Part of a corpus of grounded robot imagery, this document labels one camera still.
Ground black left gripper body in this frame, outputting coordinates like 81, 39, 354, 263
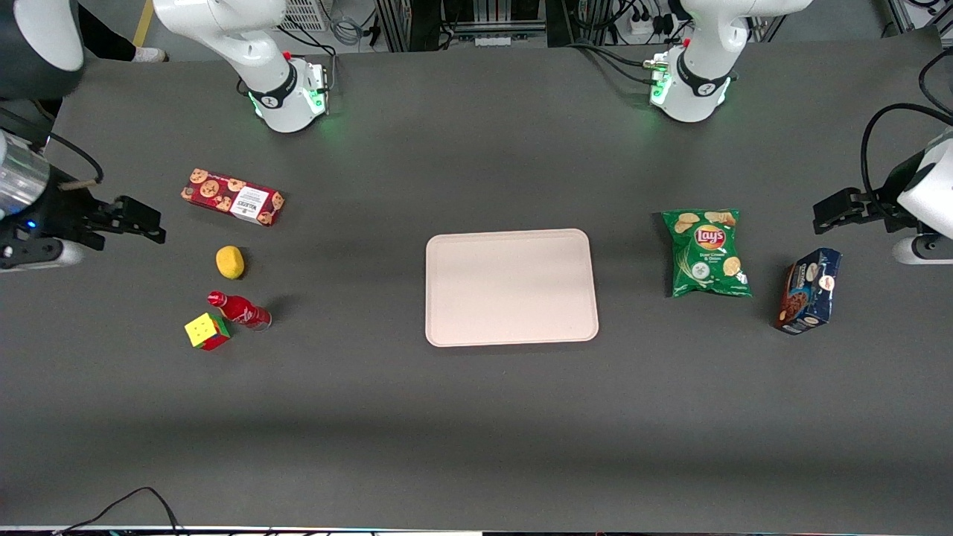
862, 175, 921, 234

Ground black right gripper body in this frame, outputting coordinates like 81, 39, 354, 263
0, 188, 102, 252

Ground red coke bottle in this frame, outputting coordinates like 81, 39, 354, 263
207, 290, 272, 331

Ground beige plastic tray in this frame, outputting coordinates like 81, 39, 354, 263
425, 229, 599, 348

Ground dark blue cookie box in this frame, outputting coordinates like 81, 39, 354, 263
773, 248, 843, 335

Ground red chocolate chip cookie box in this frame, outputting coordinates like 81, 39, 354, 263
181, 168, 285, 227

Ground yellow lemon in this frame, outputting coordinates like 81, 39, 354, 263
216, 246, 246, 281

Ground colourful puzzle cube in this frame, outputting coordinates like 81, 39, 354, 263
185, 313, 232, 351

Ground green Lay's chips bag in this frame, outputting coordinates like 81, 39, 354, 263
662, 209, 753, 299

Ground black trouser leg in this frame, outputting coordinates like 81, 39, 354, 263
77, 6, 139, 62

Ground white power strip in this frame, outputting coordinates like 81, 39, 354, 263
628, 10, 675, 39

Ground white perforated box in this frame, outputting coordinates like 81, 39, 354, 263
278, 0, 330, 33

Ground black equipment rack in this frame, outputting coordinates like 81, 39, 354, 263
374, 0, 567, 53

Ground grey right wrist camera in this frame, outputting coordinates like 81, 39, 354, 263
0, 238, 84, 273

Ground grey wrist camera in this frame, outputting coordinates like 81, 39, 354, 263
892, 234, 953, 267
0, 238, 84, 273

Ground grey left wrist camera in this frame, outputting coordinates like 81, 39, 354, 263
892, 234, 953, 267

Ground black right arm wrist cable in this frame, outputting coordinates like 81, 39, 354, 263
46, 132, 104, 190

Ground black looping left arm cable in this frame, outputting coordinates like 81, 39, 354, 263
860, 103, 953, 215

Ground black cable at table corner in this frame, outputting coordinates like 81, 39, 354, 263
918, 46, 953, 117

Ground black right arm base cables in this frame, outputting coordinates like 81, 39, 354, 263
277, 21, 340, 94

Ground black arm base cables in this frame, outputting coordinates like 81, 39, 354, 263
277, 21, 340, 94
570, 41, 671, 84

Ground thin black cable on table edge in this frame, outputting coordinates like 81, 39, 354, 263
54, 487, 185, 536

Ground black left arm base cables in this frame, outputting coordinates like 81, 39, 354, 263
570, 41, 671, 84

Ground grey coiled cable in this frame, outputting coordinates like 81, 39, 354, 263
330, 0, 371, 47

